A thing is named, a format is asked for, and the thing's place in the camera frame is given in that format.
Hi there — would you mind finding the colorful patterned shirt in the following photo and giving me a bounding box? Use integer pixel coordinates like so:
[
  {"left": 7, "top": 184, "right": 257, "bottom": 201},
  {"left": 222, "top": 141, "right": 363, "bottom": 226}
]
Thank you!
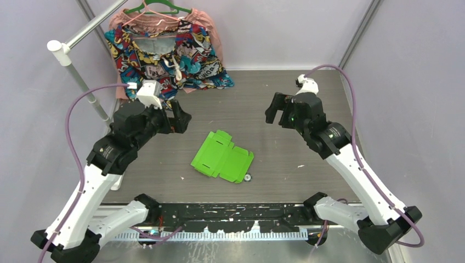
[{"left": 104, "top": 9, "right": 235, "bottom": 109}]

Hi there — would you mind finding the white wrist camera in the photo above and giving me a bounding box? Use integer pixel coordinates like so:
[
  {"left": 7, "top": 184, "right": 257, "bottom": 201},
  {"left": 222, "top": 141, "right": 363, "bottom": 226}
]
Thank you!
[
  {"left": 296, "top": 74, "right": 319, "bottom": 95},
  {"left": 136, "top": 79, "right": 162, "bottom": 110}
]

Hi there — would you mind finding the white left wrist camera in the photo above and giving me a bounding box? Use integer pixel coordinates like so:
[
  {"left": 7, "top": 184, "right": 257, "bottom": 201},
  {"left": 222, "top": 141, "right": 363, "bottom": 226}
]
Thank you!
[{"left": 136, "top": 79, "right": 162, "bottom": 110}]

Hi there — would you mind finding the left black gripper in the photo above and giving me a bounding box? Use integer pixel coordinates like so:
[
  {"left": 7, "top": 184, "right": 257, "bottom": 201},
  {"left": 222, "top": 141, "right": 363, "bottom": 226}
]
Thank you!
[{"left": 132, "top": 100, "right": 191, "bottom": 150}]

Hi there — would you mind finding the green clothes hanger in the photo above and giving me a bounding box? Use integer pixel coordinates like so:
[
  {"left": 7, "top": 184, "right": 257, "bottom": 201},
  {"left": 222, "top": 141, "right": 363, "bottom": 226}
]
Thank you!
[{"left": 123, "top": 0, "right": 194, "bottom": 16}]

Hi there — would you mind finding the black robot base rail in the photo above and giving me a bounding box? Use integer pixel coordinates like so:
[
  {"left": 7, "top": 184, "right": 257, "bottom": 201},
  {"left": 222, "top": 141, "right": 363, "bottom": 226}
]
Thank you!
[{"left": 134, "top": 202, "right": 324, "bottom": 233}]

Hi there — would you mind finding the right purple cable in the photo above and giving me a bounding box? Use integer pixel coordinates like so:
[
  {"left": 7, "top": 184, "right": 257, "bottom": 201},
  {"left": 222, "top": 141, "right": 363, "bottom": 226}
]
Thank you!
[{"left": 304, "top": 65, "right": 427, "bottom": 249}]

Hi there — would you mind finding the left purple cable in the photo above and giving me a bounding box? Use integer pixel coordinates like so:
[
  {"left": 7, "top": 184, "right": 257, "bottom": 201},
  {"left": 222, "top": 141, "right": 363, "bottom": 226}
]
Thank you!
[{"left": 36, "top": 82, "right": 139, "bottom": 263}]

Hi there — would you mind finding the purple cable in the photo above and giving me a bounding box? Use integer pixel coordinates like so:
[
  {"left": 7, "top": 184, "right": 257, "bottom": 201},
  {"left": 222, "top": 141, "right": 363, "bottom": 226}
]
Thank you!
[
  {"left": 304, "top": 65, "right": 427, "bottom": 249},
  {"left": 36, "top": 82, "right": 139, "bottom": 263}
]

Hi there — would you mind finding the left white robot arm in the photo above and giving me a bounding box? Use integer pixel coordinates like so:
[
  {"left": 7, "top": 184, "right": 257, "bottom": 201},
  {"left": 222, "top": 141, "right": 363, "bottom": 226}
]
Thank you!
[{"left": 31, "top": 100, "right": 192, "bottom": 262}]

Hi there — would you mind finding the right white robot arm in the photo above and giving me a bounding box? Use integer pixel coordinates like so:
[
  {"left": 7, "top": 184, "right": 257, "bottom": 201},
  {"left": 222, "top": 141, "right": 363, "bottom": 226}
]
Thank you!
[{"left": 265, "top": 92, "right": 422, "bottom": 254}]

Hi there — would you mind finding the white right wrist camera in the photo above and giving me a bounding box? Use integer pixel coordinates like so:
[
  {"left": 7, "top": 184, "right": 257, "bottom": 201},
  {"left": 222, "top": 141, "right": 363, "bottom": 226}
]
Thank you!
[{"left": 296, "top": 74, "right": 319, "bottom": 95}]

